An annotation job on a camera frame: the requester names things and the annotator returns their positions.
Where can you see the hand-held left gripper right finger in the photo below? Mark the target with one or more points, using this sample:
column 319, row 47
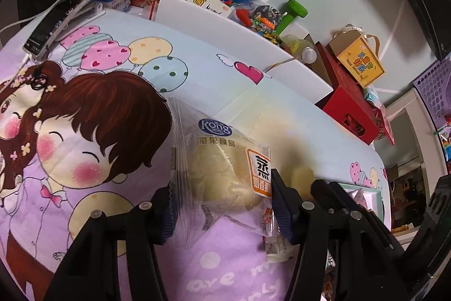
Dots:
column 283, row 213

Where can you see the printed blanket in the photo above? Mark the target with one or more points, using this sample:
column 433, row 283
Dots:
column 105, row 93

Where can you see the teal storage tray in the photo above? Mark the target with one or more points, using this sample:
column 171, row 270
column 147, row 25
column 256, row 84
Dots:
column 373, row 195

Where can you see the yellow label gift box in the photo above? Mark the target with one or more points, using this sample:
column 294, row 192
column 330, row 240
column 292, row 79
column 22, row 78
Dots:
column 359, row 61

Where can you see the red crate box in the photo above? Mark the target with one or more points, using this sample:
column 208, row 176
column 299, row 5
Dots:
column 345, row 103

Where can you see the smartphone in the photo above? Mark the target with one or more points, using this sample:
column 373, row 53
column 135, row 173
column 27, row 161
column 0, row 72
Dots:
column 60, row 15

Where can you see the bag of colourful toys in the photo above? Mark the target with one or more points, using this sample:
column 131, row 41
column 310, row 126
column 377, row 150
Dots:
column 264, row 17

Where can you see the yellow white carton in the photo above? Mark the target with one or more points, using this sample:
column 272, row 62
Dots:
column 208, row 1

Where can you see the white open box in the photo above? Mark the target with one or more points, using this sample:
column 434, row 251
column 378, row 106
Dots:
column 211, row 29

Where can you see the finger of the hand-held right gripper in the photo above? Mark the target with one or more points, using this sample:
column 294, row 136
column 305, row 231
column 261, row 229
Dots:
column 327, row 191

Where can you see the green toy dumbbell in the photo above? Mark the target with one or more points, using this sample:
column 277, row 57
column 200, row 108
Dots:
column 294, row 8

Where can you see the clear steamed cake packet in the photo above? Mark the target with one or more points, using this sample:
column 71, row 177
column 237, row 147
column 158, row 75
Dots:
column 218, row 174

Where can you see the white cabinet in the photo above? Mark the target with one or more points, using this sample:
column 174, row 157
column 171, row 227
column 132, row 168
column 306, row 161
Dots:
column 422, row 124

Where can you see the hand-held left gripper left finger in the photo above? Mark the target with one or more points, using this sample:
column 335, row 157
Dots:
column 167, row 213

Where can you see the small yellow bottle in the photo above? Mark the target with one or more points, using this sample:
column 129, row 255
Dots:
column 306, row 52

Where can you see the purple perforated basket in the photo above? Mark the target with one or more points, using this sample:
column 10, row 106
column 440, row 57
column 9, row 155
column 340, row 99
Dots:
column 433, row 86

